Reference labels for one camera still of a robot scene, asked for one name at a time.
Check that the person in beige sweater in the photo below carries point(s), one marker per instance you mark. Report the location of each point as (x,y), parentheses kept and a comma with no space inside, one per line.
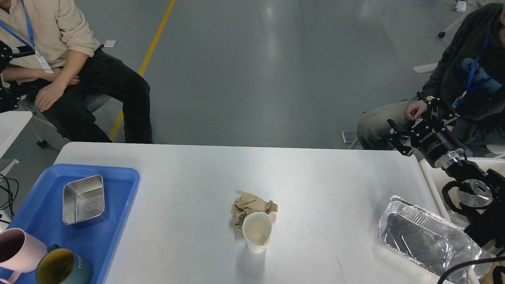
(68,66)

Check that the teal green mug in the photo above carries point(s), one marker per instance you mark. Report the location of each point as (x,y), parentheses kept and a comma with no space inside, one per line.
(63,266)

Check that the white side table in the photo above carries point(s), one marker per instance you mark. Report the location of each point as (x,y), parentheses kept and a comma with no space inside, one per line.
(12,124)

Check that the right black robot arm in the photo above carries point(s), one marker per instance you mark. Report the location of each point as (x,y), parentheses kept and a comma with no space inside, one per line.
(473,193)

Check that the square stainless steel tin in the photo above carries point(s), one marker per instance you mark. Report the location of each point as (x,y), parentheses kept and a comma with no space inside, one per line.
(84,202)

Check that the white paper cup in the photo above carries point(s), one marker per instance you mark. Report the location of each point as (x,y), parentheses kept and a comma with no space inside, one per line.
(257,230)

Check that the blue plastic tray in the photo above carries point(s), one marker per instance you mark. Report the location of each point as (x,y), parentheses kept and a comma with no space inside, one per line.
(41,213)

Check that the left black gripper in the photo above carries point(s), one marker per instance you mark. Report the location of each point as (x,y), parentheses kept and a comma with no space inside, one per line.
(9,101)

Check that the beige waste bin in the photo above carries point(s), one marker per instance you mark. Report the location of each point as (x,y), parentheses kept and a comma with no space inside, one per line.
(436,179)

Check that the pink mug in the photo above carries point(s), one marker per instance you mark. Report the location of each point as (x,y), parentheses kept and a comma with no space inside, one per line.
(20,252)

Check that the white office chair left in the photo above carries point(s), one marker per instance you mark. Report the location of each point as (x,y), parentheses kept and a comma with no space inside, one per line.
(26,104)

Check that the person in dark hoodie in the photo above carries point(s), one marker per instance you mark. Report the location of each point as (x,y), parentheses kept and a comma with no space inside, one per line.
(469,77)

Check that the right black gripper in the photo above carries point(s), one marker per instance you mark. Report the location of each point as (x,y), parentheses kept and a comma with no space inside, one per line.
(430,137)

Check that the crumpled brown paper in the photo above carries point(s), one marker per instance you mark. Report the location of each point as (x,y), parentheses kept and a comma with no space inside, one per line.
(249,203)

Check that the aluminium foil tray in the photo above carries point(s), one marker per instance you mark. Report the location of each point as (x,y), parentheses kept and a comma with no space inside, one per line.
(425,238)

